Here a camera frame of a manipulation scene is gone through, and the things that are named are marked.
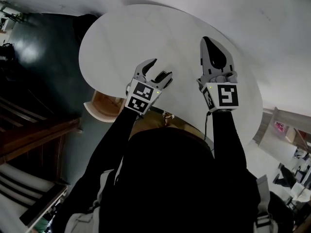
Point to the dark wooden staircase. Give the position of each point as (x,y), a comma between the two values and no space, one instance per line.
(31,139)

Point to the white round table top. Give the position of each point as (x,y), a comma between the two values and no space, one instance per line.
(145,45)

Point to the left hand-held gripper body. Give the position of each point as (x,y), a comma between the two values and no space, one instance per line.
(142,96)

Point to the person's right forearm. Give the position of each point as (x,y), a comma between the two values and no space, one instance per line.
(228,139)

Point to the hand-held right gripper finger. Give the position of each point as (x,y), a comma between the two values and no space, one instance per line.
(203,57)
(219,54)

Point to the person's left forearm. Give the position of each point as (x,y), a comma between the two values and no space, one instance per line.
(114,142)

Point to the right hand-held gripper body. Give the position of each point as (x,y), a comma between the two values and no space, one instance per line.
(222,94)

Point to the grey wooden cabinet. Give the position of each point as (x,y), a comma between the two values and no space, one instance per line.
(272,127)

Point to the wooden drawer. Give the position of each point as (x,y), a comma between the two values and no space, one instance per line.
(107,105)

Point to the black chair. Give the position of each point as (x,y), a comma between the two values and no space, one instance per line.
(286,177)

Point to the person's black top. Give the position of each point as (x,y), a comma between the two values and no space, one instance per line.
(175,183)

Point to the person's brown trousers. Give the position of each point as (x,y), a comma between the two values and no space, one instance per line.
(155,121)

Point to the white striped bench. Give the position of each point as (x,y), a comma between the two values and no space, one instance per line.
(22,193)

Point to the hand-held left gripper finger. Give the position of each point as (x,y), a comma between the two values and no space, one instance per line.
(161,79)
(143,68)

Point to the cluttered white shelf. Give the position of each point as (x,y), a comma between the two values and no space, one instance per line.
(8,16)

